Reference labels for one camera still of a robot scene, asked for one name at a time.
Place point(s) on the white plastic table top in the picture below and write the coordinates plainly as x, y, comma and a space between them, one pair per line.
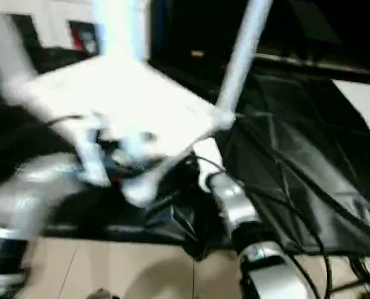
110, 93

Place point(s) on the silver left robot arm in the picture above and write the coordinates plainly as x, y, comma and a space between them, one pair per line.
17, 193

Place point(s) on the black work mat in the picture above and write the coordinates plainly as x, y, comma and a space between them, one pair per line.
297, 140

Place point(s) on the grey left robot foot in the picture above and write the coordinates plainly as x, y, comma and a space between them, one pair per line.
102, 294

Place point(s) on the black case with gold label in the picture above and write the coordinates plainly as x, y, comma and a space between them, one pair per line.
188, 31

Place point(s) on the white glass-door cabinet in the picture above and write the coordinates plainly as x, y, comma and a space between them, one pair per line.
52, 31

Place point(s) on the dark metal rod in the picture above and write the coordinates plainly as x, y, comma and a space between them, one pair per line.
312, 63

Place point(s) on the white flat board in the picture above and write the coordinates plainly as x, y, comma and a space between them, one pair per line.
362, 102

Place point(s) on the black metal stand leg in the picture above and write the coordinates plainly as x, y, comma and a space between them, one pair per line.
356, 285

